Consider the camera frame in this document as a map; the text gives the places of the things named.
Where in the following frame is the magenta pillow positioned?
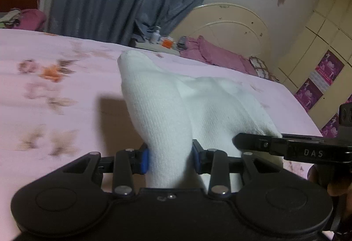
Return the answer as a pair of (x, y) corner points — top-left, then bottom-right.
(18, 9), (47, 32)

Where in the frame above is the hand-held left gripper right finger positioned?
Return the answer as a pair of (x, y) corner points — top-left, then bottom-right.
(192, 139), (286, 199)

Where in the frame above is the cream round headboard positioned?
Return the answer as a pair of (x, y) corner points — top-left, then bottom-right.
(164, 3), (271, 72)

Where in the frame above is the pink floral bed sheet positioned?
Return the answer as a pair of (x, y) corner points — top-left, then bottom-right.
(0, 28), (324, 241)

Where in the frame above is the patterned cushion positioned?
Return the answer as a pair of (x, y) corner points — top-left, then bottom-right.
(249, 56), (279, 81)

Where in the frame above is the cream wardrobe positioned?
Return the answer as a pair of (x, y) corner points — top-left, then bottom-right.
(276, 0), (352, 137)

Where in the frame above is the white towel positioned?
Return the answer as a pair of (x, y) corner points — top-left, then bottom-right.
(117, 50), (284, 195)

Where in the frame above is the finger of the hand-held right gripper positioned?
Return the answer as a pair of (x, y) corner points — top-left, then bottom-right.
(233, 132), (289, 160)

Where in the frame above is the pile of mixed clothes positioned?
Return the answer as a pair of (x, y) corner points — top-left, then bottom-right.
(0, 9), (21, 28)

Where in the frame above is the person's right hand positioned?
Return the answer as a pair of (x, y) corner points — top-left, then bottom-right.
(307, 164), (352, 198)

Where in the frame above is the pink wall poster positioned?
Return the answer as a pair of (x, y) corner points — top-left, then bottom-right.
(294, 77), (323, 112)
(313, 49), (345, 83)
(320, 113), (341, 137)

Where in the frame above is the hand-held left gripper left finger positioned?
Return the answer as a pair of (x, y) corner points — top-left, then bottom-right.
(64, 143), (150, 199)

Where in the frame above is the pink pillow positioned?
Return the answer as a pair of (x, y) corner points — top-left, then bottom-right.
(179, 35), (257, 75)

